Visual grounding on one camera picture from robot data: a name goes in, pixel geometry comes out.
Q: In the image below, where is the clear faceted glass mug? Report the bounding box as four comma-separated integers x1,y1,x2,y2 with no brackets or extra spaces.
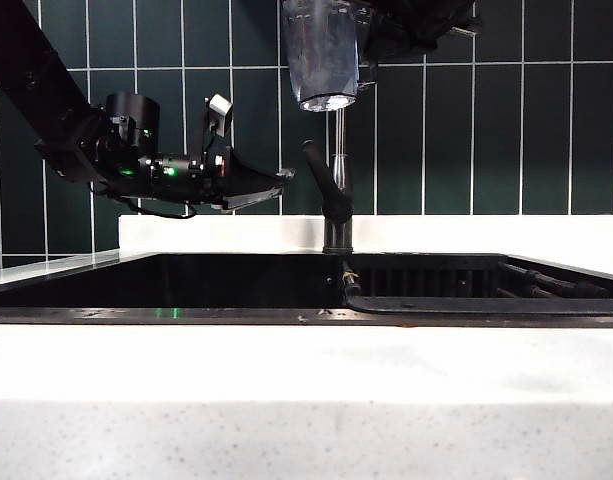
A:
279,0,362,114

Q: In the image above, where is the black kitchen sink basin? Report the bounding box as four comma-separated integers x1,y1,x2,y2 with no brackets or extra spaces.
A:
0,251,613,329

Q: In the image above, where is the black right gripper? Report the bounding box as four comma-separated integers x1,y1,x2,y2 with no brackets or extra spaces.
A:
356,0,483,92

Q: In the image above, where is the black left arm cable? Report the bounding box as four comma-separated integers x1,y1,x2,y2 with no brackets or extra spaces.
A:
88,180,198,221

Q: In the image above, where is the black hose with yellow tie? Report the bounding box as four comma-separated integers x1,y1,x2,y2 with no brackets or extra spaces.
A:
340,262,362,300

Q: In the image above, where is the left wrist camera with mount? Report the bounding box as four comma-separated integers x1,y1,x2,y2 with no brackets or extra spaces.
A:
201,93,235,152

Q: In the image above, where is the grey faucet lever handle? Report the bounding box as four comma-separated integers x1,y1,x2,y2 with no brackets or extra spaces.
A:
300,139,350,224

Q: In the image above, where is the chrome kitchen faucet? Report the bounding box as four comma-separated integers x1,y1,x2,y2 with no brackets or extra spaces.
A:
323,107,356,255

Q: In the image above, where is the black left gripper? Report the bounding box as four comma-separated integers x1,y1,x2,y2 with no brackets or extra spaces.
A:
149,146,297,213

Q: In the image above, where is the black sink drain rack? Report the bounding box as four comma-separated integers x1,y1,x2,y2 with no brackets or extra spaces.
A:
345,258,613,316

